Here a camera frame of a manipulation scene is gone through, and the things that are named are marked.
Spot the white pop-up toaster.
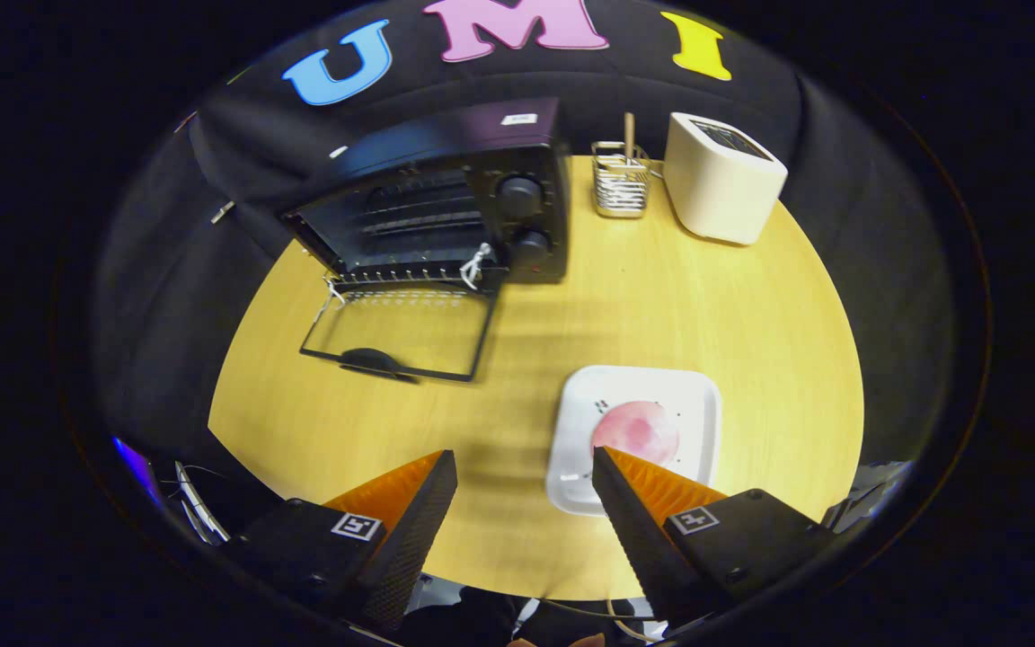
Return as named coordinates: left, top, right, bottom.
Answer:
left=663, top=112, right=789, bottom=245

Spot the round pink food slice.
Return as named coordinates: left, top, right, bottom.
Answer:
left=591, top=401, right=682, bottom=468

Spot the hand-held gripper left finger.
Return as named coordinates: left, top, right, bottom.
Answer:
left=228, top=449, right=459, bottom=633

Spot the black toaster oven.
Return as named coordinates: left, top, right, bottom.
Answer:
left=279, top=97, right=572, bottom=386

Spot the wire utensil holder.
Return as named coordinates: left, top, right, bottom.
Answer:
left=591, top=141, right=653, bottom=219

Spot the white square plate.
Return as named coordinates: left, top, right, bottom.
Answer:
left=546, top=365, right=722, bottom=518

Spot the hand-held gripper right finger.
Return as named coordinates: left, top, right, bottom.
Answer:
left=591, top=447, right=835, bottom=627

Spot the black backdrop cloth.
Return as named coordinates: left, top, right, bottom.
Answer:
left=91, top=0, right=959, bottom=468

